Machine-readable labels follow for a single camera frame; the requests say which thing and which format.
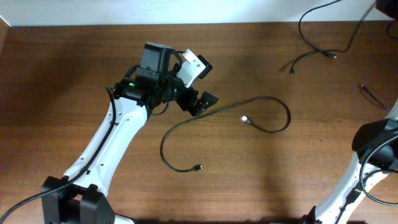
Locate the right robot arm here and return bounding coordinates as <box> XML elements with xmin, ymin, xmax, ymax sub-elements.
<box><xmin>300</xmin><ymin>101</ymin><xmax>397</xmax><ymax>223</ymax></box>

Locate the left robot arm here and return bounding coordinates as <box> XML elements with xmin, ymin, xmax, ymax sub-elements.
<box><xmin>42</xmin><ymin>42</ymin><xmax>218</xmax><ymax>223</ymax></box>

